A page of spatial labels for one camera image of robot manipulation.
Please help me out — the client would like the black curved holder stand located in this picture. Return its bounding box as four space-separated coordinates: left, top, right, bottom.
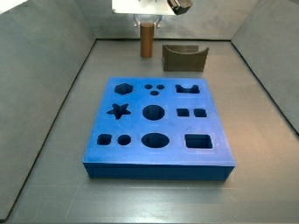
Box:
163 45 210 72

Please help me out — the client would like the blue shape sorting board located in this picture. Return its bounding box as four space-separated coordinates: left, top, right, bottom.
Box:
83 77 236 181

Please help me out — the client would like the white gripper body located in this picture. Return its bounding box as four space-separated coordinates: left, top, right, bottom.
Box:
112 0 174 15

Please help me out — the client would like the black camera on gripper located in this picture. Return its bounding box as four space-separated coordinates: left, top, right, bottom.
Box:
167 0 192 15

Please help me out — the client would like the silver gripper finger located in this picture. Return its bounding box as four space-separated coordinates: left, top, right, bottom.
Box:
134 14 142 27
154 15 163 28

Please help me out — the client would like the brown wooden cylinder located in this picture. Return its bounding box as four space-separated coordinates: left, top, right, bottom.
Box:
140 23 155 58

